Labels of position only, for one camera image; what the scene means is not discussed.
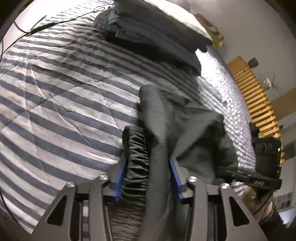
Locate dark ceramic pot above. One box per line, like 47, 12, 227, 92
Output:
247, 57, 259, 69

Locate wooden slatted headboard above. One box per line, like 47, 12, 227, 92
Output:
226, 56, 285, 165

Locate folded grey clothes stack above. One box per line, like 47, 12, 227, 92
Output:
93, 1, 213, 76

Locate black pants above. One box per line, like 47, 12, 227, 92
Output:
109, 85, 238, 240

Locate black cable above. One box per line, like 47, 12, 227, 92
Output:
0, 6, 106, 61

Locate right hand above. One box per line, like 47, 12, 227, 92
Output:
242, 186, 274, 222

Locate potted plant white pot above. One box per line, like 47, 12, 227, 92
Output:
262, 75, 279, 91

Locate striped bed quilt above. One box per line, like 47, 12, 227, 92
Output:
1, 1, 255, 233

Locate black and yellow garment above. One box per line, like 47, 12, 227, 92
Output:
258, 132, 267, 138

